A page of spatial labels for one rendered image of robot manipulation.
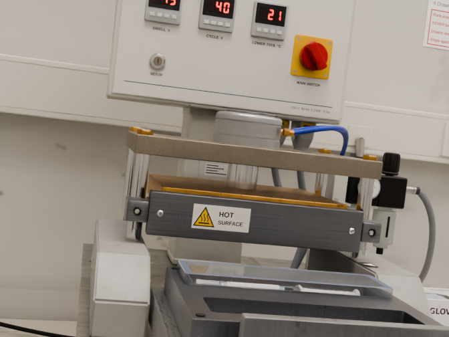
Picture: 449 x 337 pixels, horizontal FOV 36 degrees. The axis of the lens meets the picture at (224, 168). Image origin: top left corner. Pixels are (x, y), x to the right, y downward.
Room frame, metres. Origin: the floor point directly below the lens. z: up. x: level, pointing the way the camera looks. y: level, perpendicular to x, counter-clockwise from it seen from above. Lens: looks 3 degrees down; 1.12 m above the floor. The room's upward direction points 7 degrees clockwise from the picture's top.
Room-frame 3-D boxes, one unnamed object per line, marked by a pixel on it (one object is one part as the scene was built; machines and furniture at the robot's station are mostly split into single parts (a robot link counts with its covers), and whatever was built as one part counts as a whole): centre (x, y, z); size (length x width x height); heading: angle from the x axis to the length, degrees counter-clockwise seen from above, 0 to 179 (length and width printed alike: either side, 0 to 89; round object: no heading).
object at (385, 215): (0.98, -0.21, 1.05); 0.15 x 0.05 x 0.15; 101
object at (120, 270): (0.72, 0.10, 0.96); 0.25 x 0.05 x 0.07; 11
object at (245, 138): (0.85, -0.04, 1.08); 0.31 x 0.24 x 0.13; 101
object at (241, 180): (0.81, -0.03, 1.07); 0.22 x 0.17 x 0.10; 101
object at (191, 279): (0.60, -0.06, 0.99); 0.18 x 0.06 x 0.02; 101
